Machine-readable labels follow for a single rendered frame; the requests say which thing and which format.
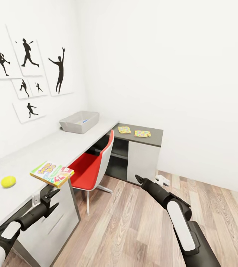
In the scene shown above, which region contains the jigsaw puzzle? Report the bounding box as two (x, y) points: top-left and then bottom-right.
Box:
(118, 126), (131, 134)
(135, 131), (151, 137)

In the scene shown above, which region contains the board game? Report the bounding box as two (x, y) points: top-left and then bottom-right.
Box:
(29, 161), (74, 188)

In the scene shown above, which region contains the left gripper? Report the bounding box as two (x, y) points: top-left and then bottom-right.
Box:
(28, 188), (60, 223)

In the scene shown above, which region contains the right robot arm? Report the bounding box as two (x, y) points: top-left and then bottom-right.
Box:
(135, 175), (221, 267)

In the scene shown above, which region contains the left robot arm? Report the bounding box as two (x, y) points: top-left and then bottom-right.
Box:
(0, 188), (60, 267)

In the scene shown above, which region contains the tennis ball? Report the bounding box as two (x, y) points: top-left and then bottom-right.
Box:
(1, 176), (16, 188)

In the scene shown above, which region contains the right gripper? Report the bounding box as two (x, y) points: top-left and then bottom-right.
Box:
(135, 175), (164, 201)

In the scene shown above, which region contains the toy box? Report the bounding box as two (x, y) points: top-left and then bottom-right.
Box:
(59, 111), (100, 134)

